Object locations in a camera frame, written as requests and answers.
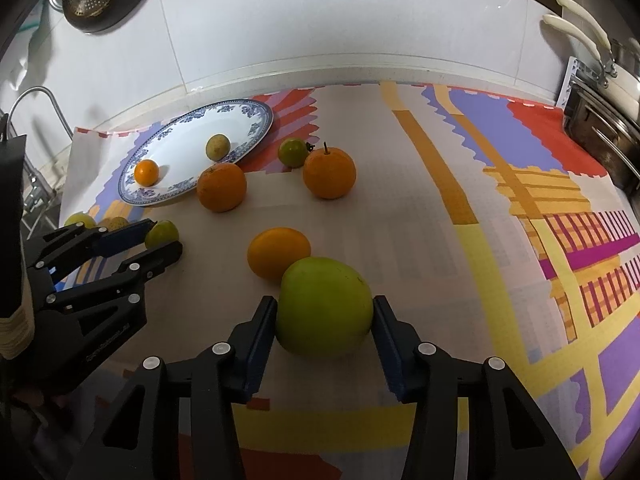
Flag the deep orange orange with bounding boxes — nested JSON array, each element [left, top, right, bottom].
[[196, 162, 248, 213]]

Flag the large green apple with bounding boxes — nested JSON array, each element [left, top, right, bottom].
[[275, 256, 375, 358]]

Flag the small orange kumquat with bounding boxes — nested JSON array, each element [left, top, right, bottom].
[[134, 159, 160, 186]]

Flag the blue patterned white card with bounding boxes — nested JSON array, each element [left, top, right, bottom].
[[556, 56, 583, 109]]

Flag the yellow-orange orange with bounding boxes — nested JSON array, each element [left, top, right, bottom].
[[247, 227, 312, 283]]

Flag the stainless steel pot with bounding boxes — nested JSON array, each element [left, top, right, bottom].
[[562, 77, 640, 192]]

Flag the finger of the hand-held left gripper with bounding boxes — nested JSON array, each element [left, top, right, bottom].
[[46, 240, 184, 314], [31, 218, 159, 282]]

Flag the chrome faucet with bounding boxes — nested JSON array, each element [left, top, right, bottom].
[[5, 86, 76, 146]]

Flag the yellow-green round fruit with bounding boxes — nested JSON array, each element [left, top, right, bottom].
[[144, 220, 180, 250], [64, 212, 97, 231]]

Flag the white handled saucepan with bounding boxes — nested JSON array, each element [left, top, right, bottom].
[[542, 14, 640, 126]]

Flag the orange with stem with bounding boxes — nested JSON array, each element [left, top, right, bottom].
[[302, 141, 357, 200]]

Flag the colourful printed tablecloth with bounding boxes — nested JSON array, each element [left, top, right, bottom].
[[55, 80, 640, 480]]

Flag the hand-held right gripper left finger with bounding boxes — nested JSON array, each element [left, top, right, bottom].
[[67, 296, 279, 480]]

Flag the small green fruit dark calyx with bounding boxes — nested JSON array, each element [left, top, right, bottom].
[[278, 138, 315, 169]]

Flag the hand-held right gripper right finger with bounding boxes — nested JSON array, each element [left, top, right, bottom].
[[372, 295, 581, 480]]

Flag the blue patterned white plate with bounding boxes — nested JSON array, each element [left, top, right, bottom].
[[117, 99, 275, 207]]

